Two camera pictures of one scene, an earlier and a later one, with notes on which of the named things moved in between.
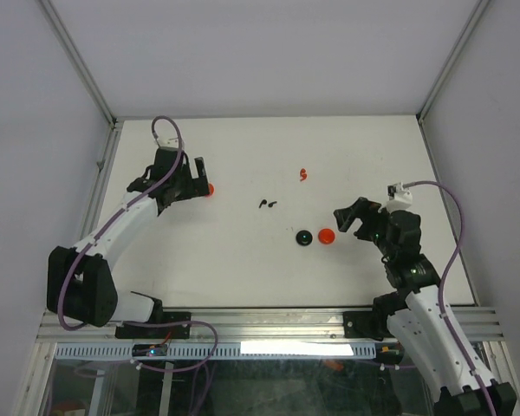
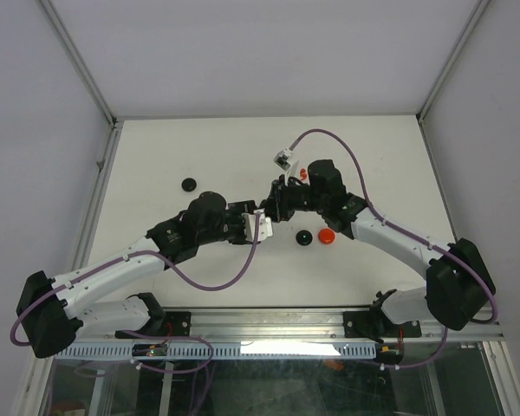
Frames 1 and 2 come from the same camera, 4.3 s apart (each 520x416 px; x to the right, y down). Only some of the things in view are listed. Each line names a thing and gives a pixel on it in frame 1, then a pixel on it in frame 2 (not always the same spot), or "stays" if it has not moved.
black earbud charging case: (303, 237) stays
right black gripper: (344, 217) -> (276, 205)
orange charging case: (326, 236) stays
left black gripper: (198, 187) -> (237, 210)
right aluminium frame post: (453, 58) stays
